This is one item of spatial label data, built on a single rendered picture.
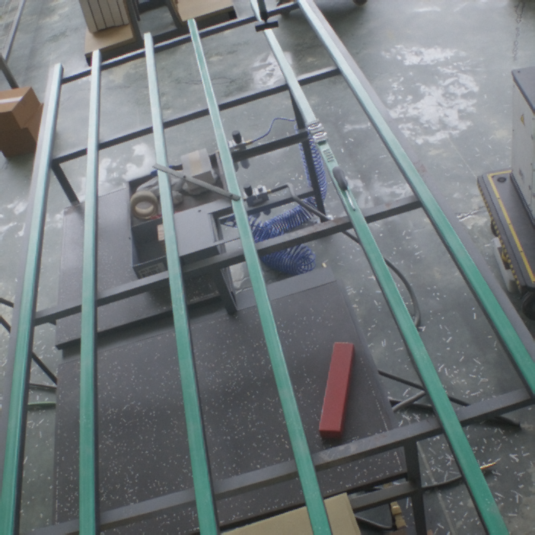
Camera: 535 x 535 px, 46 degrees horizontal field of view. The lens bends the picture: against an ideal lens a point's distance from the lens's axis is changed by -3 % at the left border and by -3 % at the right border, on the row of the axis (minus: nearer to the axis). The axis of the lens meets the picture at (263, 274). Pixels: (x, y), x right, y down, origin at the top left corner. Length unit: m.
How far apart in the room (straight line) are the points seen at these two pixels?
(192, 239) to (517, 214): 1.34
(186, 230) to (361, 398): 0.78
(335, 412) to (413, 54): 3.16
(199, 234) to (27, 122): 2.87
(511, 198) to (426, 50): 1.98
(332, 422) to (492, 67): 3.00
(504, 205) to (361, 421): 1.29
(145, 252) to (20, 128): 2.39
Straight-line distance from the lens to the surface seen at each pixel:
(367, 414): 1.87
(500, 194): 2.86
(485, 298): 1.73
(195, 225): 2.15
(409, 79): 4.30
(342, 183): 2.08
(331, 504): 1.70
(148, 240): 2.59
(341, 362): 1.93
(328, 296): 2.15
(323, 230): 2.03
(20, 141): 4.87
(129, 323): 2.33
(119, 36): 5.80
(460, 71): 4.34
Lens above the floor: 2.17
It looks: 44 degrees down
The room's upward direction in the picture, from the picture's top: 19 degrees counter-clockwise
